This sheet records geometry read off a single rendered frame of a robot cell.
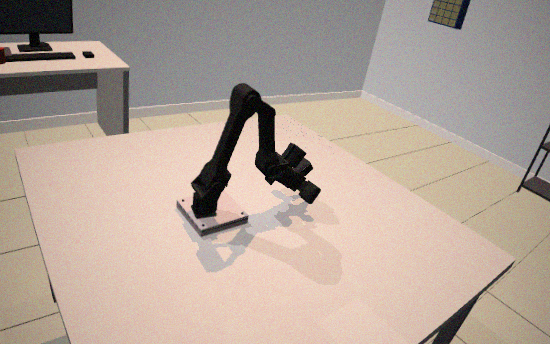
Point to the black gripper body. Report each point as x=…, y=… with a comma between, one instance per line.
x=309, y=190

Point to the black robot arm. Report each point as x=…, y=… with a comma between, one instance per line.
x=214, y=176

